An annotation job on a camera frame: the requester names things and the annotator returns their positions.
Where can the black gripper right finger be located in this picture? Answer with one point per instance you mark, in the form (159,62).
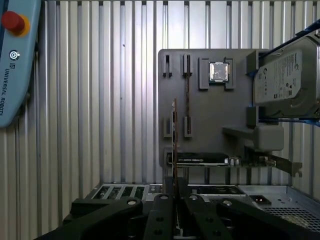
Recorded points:
(207,222)

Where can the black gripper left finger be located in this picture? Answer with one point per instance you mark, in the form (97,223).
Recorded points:
(160,220)

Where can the blue RAM stick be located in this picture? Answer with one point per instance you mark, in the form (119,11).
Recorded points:
(187,95)
(175,140)

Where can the black open PC case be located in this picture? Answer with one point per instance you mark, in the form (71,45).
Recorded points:
(225,190)

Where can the green graphics card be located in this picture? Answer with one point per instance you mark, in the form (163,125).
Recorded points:
(200,160)

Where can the grey plastic parts rack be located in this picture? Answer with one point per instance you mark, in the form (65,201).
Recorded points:
(212,112)

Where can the silver topped CPU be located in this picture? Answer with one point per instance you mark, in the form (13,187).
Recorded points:
(219,72)

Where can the hard disk in blue carrier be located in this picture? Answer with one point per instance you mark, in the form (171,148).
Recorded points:
(280,85)

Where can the pale blue teach pendant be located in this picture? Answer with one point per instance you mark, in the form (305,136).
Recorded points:
(17,75)

